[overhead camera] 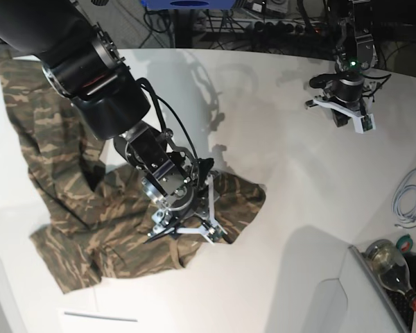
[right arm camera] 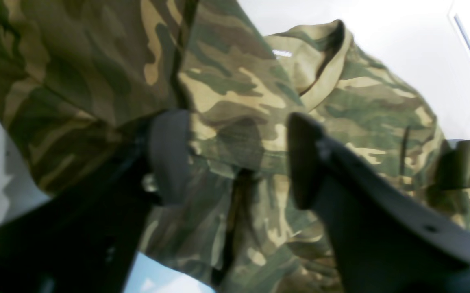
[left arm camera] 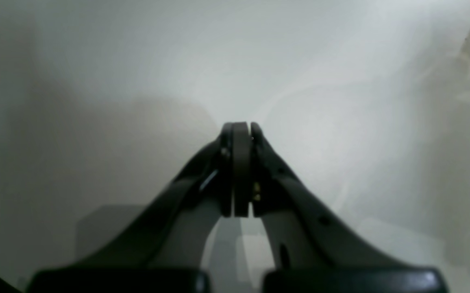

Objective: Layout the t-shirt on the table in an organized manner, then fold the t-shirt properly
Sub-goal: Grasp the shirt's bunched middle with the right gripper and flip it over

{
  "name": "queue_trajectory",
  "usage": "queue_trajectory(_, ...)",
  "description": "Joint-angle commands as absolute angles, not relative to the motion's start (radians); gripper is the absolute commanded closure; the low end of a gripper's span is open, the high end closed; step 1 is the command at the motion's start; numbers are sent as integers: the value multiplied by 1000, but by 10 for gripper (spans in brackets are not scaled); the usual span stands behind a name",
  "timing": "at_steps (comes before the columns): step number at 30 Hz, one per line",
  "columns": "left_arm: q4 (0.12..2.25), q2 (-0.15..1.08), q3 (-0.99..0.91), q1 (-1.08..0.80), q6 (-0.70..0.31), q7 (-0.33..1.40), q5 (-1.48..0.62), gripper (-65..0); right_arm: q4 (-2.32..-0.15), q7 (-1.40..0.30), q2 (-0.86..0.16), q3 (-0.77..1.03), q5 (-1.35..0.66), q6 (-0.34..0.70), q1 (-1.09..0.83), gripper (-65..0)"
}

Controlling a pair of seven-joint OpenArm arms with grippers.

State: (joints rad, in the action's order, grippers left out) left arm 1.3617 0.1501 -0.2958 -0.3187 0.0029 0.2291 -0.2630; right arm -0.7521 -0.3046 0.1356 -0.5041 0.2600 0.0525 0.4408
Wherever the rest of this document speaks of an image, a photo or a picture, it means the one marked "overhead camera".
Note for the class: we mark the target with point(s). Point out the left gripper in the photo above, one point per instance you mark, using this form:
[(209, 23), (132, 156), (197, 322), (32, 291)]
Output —
[(345, 92)]

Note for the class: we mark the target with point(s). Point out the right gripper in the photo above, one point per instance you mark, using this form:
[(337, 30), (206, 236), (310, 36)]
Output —
[(174, 185)]

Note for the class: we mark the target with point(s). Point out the camouflage t-shirt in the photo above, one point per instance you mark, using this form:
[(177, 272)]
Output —
[(99, 220)]

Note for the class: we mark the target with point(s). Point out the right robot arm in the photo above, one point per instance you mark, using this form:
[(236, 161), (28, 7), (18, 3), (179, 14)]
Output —
[(82, 64)]

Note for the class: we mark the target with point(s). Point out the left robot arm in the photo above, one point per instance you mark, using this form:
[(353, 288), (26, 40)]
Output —
[(354, 53)]

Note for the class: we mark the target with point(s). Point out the black power strip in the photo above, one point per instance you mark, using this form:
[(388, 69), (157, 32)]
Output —
[(281, 27)]

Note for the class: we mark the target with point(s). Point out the green tape roll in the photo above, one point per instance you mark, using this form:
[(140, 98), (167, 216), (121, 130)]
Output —
[(404, 244)]

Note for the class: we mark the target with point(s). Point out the clear glass bottle red cap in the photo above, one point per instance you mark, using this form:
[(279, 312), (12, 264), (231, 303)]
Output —
[(391, 269)]

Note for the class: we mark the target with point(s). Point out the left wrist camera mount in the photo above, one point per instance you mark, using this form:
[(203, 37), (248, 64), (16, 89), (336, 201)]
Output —
[(359, 112)]

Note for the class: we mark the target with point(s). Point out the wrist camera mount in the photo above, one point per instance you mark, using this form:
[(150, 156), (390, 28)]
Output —
[(194, 222), (359, 112)]

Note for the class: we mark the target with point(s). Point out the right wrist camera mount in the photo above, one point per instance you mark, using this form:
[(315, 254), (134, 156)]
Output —
[(194, 222)]

